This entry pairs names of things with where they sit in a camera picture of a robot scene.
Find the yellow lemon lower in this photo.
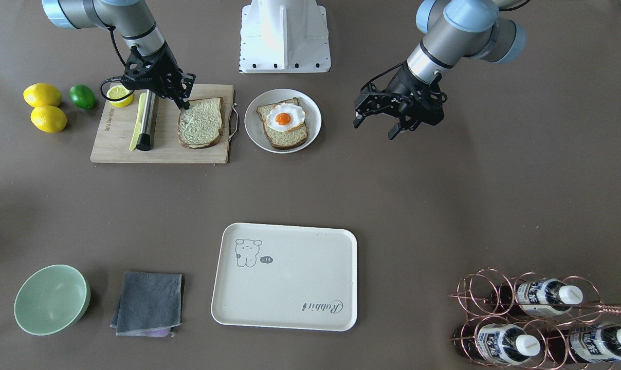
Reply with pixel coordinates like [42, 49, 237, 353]
[30, 105, 67, 133]

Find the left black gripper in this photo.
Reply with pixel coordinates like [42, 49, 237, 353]
[353, 63, 447, 140]

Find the grey folded cloth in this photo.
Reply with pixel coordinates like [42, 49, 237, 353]
[110, 271, 184, 337]

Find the tea bottle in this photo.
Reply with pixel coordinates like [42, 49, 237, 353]
[452, 324, 541, 365]
[545, 323, 621, 364]
[485, 278, 584, 319]

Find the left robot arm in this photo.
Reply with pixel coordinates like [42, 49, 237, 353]
[353, 1, 526, 140]

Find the fried egg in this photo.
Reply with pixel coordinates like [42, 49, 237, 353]
[265, 103, 306, 133]

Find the tea bottle front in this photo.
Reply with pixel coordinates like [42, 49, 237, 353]
[485, 278, 584, 319]

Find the half lemon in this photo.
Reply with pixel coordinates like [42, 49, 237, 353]
[106, 84, 134, 107]

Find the yellow lemon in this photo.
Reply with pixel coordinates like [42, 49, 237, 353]
[22, 83, 62, 107]
[30, 105, 67, 133]

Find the cream rabbit tray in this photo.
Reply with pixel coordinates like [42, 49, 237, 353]
[210, 223, 358, 331]

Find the green bowl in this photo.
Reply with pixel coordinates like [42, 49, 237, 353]
[14, 264, 90, 336]

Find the purple cloth under grey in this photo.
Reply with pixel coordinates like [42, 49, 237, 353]
[141, 328, 175, 338]

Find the yellow lemon upper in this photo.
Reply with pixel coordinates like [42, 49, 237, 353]
[22, 83, 62, 107]

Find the yellow plastic knife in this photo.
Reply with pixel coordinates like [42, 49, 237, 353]
[128, 93, 147, 151]

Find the green lime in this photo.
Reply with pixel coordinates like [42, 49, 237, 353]
[69, 84, 97, 109]

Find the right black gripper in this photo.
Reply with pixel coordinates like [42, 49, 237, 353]
[121, 44, 196, 110]

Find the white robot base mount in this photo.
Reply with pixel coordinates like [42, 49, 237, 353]
[239, 1, 332, 73]

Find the bread slice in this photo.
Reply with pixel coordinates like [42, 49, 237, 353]
[177, 98, 223, 149]
[256, 98, 308, 150]

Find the bamboo cutting board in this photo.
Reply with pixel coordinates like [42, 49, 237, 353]
[90, 84, 234, 163]

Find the copper wire bottle rack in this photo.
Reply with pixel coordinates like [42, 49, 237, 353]
[452, 269, 621, 369]

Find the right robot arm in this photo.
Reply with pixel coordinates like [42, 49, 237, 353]
[42, 1, 196, 109]

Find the white round plate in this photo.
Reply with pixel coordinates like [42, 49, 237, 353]
[243, 88, 322, 154]

